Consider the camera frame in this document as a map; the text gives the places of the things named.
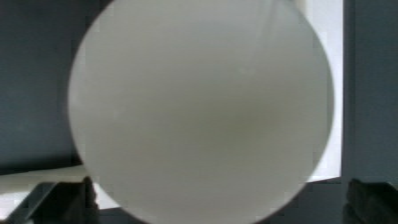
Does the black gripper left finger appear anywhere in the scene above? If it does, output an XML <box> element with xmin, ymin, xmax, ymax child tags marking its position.
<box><xmin>0</xmin><ymin>177</ymin><xmax>100</xmax><ymax>224</ymax></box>

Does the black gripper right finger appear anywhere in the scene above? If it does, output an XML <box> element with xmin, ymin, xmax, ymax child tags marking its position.
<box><xmin>347</xmin><ymin>179</ymin><xmax>398</xmax><ymax>224</ymax></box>

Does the white lamp bulb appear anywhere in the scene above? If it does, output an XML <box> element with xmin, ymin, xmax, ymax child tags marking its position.
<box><xmin>68</xmin><ymin>0</ymin><xmax>333</xmax><ymax>224</ymax></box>

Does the white front fence wall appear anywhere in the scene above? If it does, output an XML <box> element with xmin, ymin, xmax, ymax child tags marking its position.
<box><xmin>0</xmin><ymin>166</ymin><xmax>119</xmax><ymax>224</ymax></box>

